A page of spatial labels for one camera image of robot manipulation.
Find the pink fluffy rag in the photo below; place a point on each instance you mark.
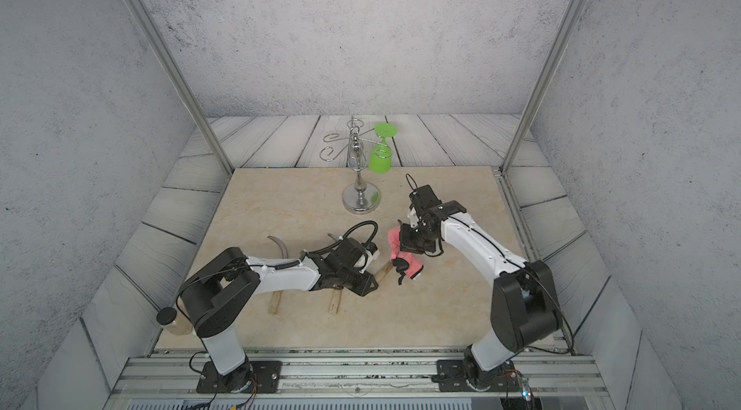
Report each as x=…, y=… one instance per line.
x=416, y=267

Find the aluminium frame post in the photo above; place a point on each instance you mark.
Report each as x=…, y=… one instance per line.
x=570, y=19
x=145, y=22

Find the green plastic goblet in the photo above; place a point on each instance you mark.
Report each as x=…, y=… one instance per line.
x=381, y=157

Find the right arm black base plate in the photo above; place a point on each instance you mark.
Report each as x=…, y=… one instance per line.
x=477, y=376

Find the aluminium mounting rail base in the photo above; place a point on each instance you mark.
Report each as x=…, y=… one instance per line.
x=369, y=373

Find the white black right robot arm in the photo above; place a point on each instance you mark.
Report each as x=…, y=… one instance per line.
x=524, y=303

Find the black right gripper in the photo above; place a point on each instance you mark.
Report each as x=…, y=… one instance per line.
x=405, y=243

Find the small jar with black lid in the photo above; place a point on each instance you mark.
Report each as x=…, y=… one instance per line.
x=173, y=321

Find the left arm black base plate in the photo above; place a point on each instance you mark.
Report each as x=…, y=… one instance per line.
x=252, y=377

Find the clear wine glass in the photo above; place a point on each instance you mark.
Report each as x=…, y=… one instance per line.
x=356, y=158

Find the left aluminium frame post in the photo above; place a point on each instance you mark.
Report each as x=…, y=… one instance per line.
x=145, y=22

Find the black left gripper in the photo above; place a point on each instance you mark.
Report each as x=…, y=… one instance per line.
x=369, y=283

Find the small sickle wooden handle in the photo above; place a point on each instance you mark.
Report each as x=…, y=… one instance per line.
x=275, y=300
x=381, y=264
x=336, y=298

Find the chrome glass holder stand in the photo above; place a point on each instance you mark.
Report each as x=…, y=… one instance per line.
x=361, y=197

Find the right aluminium frame post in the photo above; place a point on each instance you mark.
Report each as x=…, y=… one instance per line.
x=570, y=19

